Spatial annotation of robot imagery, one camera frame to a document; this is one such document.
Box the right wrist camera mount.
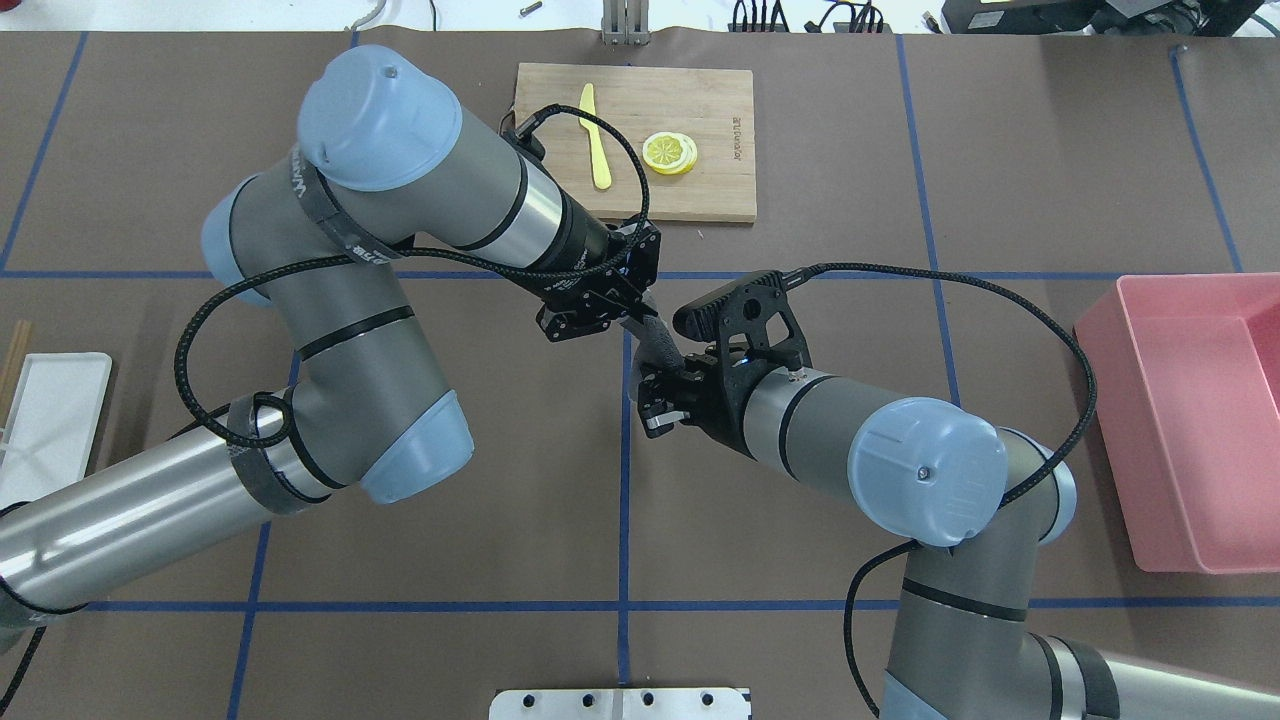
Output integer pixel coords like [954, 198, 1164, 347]
[672, 270, 812, 372]

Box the aluminium frame post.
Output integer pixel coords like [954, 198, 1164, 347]
[600, 0, 652, 46]

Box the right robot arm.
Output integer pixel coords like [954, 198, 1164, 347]
[634, 356, 1277, 719]

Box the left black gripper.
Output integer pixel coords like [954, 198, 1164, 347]
[536, 222, 660, 342]

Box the white rectangular tray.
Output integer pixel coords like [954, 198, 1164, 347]
[1, 352, 113, 509]

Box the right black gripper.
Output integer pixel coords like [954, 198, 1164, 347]
[636, 345, 751, 441]

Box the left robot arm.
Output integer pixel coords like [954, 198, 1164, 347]
[3, 44, 657, 650]

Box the pink plastic bin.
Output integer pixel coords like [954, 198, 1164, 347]
[1075, 273, 1279, 575]

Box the wooden cutting board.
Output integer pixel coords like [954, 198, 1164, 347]
[515, 61, 756, 224]

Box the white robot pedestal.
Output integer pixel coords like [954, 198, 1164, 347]
[488, 687, 753, 719]

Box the yellow plastic knife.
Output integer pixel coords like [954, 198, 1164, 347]
[579, 82, 613, 192]

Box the grey microfibre cloth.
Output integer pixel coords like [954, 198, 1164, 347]
[623, 311, 686, 380]

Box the wooden stick near tray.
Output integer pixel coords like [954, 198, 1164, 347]
[1, 319, 35, 407]

